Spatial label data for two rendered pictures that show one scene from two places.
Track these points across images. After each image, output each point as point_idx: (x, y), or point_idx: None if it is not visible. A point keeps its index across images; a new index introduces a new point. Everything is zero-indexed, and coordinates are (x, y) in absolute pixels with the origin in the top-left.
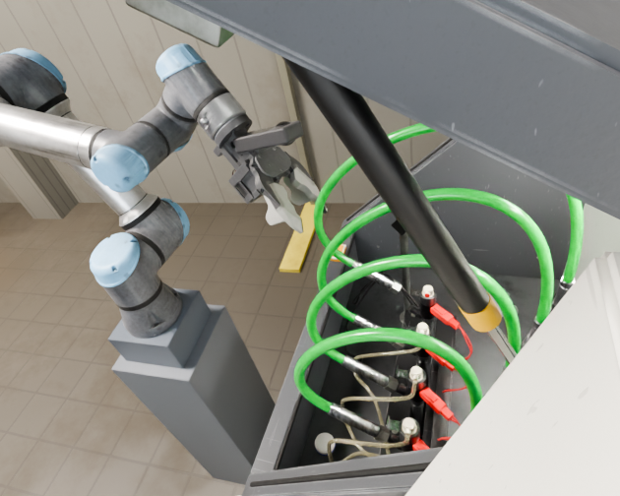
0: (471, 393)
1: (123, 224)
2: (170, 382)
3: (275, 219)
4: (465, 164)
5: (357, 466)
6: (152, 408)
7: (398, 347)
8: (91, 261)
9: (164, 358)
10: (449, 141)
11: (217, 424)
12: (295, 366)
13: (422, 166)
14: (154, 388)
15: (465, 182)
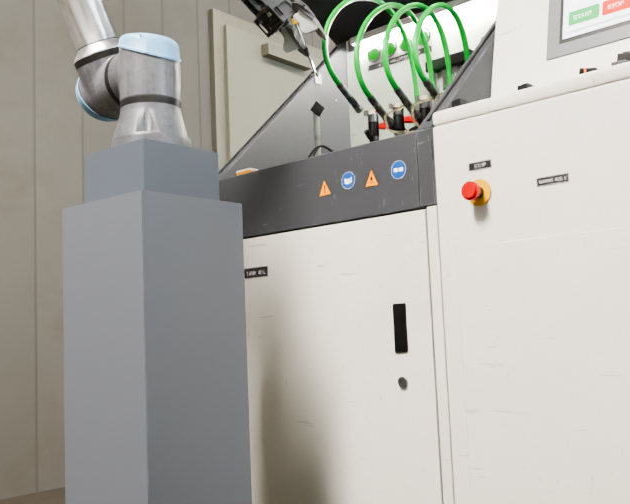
0: (467, 45)
1: (115, 45)
2: (218, 211)
3: (309, 29)
4: (297, 121)
5: (469, 59)
6: (153, 318)
7: (392, 122)
8: (141, 33)
9: (205, 181)
10: (283, 104)
11: (242, 332)
12: (415, 31)
13: (274, 118)
14: (187, 236)
15: (298, 136)
